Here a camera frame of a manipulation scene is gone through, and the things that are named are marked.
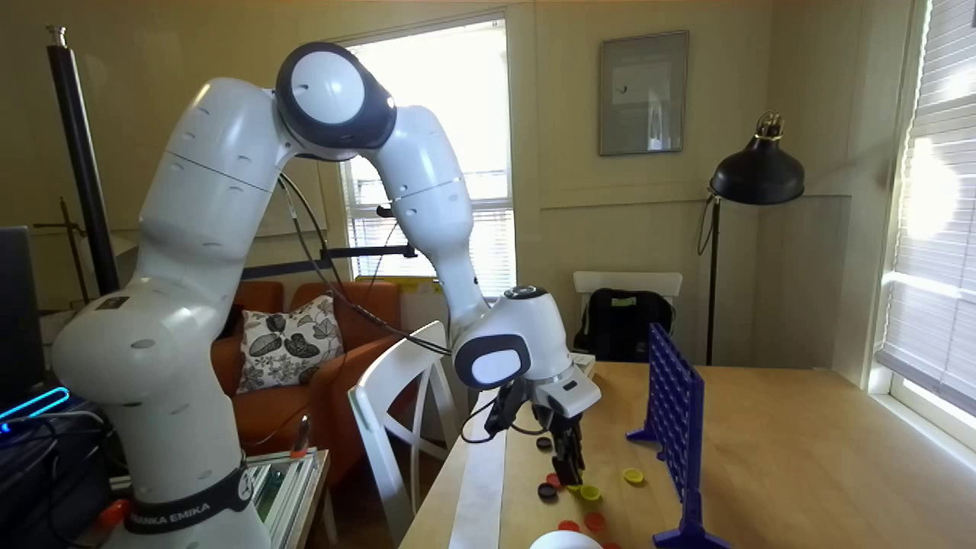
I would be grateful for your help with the framed picture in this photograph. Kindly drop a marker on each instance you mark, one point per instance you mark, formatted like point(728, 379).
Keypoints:
point(643, 93)

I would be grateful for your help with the window with white blinds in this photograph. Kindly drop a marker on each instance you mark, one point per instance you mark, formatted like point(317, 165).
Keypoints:
point(934, 267)

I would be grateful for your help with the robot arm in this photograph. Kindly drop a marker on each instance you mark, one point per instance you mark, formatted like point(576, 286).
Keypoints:
point(191, 252)

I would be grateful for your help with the white round object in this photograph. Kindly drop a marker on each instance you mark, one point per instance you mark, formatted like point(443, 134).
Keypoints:
point(566, 541)

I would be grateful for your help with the white wooden chair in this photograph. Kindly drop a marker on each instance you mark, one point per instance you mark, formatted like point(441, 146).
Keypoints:
point(389, 381)
point(627, 280)

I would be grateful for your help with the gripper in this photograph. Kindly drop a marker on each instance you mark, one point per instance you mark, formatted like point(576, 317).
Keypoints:
point(563, 428)

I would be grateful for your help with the black computer with blue light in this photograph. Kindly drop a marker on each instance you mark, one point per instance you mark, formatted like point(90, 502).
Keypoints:
point(38, 465)

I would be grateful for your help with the black game chip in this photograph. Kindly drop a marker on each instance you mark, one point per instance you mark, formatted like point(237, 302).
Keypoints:
point(547, 492)
point(544, 442)

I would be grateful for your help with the leaf patterned cushion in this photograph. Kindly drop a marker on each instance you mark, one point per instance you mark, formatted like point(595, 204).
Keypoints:
point(288, 343)

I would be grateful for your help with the black backpack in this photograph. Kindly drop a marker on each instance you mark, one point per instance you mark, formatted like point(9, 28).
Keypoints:
point(621, 328)

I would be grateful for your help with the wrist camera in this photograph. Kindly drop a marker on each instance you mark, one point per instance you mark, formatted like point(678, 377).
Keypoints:
point(505, 408)

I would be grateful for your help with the camera on mount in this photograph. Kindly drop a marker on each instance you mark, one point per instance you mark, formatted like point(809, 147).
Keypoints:
point(366, 251)

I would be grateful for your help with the orange sofa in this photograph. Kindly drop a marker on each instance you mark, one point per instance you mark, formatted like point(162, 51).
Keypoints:
point(282, 412)

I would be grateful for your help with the white box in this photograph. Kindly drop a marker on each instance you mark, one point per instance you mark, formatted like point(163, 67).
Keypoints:
point(583, 364)

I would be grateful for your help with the blue game grid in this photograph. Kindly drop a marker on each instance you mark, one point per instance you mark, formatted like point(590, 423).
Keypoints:
point(675, 404)

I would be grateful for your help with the black monitor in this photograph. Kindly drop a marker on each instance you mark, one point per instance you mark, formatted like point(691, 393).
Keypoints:
point(19, 320)

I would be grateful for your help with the black floor lamp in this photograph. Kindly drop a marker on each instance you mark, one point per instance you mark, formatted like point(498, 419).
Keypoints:
point(755, 171)

